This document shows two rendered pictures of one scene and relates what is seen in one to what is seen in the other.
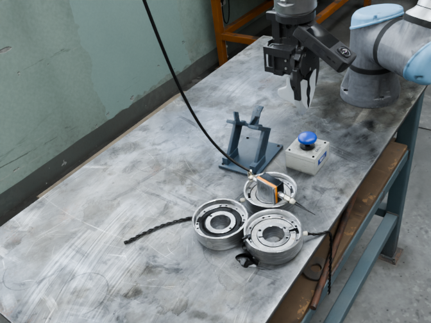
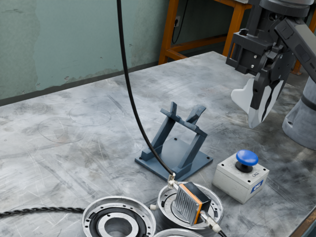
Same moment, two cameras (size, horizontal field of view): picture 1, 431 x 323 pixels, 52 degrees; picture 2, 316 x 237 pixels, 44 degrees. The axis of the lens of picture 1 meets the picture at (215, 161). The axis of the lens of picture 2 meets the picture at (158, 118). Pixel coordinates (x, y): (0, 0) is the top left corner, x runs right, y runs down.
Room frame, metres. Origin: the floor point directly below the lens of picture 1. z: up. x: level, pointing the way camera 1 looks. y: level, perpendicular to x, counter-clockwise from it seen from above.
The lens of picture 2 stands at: (0.19, 0.02, 1.24)
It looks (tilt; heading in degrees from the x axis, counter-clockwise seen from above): 29 degrees down; 355
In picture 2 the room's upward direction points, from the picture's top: 11 degrees clockwise
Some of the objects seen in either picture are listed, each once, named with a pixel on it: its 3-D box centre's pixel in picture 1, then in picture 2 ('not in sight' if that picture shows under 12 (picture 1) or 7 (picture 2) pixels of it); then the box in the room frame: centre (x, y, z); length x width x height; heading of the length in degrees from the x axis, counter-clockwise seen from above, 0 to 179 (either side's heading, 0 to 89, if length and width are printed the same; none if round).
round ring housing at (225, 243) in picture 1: (220, 225); (117, 231); (0.59, 0.01, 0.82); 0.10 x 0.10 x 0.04
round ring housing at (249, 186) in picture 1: (270, 196); (188, 213); (0.65, -0.10, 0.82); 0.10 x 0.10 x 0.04
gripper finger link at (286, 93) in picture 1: (291, 95); (246, 101); (0.77, -0.17, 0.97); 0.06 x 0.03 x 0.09; 47
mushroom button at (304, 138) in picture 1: (307, 144); (244, 165); (0.76, -0.20, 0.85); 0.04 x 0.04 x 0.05
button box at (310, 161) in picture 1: (308, 152); (242, 175); (0.77, -0.21, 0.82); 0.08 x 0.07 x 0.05; 138
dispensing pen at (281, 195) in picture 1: (280, 193); (203, 212); (0.62, -0.11, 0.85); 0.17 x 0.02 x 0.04; 36
